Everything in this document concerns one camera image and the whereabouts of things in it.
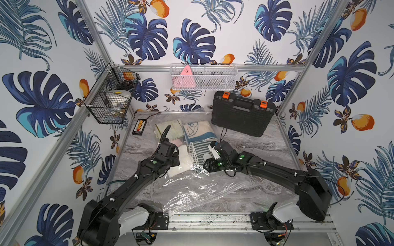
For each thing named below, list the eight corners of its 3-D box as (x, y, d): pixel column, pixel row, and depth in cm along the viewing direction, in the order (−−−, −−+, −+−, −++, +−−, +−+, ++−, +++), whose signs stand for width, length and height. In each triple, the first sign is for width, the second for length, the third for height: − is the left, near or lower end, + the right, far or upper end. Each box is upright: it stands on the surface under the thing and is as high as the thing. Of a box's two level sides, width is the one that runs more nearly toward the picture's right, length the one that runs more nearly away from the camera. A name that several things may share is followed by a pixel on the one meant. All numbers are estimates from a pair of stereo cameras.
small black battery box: (133, 135, 111) (131, 133, 109) (139, 120, 119) (138, 118, 117) (141, 135, 110) (141, 133, 109) (147, 121, 119) (146, 119, 117)
